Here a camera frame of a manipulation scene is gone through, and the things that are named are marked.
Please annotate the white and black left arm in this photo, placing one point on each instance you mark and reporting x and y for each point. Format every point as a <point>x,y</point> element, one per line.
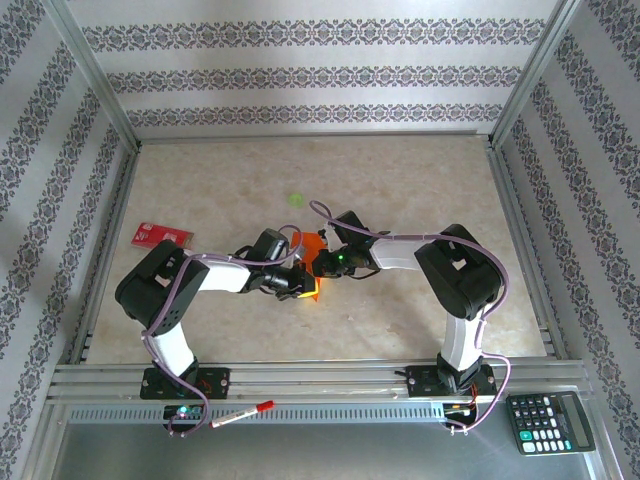
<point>160,285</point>

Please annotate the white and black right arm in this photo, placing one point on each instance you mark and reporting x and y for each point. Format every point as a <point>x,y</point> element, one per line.
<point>460,270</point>

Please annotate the grey metal sheet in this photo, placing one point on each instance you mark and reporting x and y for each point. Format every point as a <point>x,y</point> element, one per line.
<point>300,450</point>

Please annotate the green bottle cap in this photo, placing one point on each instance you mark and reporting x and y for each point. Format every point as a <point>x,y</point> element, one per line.
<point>296,200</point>

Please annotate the red-capped marker pen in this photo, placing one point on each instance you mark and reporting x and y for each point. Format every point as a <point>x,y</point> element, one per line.
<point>240,414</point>

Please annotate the red card box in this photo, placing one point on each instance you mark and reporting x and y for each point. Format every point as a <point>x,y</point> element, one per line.
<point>150,234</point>

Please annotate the black desk calculator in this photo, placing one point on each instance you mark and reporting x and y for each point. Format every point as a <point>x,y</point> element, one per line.
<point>550,422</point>

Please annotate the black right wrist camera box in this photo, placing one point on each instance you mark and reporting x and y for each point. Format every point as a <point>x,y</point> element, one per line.
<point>350,227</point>

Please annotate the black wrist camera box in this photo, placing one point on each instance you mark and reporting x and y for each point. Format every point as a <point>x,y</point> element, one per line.
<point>350,227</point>
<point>270,245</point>

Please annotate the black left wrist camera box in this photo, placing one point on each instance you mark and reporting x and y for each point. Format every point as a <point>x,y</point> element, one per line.
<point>270,245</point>

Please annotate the aluminium table end rail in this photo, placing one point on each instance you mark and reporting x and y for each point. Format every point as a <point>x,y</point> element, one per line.
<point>310,137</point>

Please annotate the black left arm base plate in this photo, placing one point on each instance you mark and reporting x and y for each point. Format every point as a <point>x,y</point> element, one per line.
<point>215,382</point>

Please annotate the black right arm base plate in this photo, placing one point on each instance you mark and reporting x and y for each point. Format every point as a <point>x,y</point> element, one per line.
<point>420,382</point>

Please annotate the aluminium table side rail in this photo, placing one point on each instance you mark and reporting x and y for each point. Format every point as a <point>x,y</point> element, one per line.
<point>113,225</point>
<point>519,225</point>

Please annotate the aluminium frame post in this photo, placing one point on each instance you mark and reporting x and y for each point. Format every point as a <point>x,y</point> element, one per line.
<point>531,75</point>
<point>96,75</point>

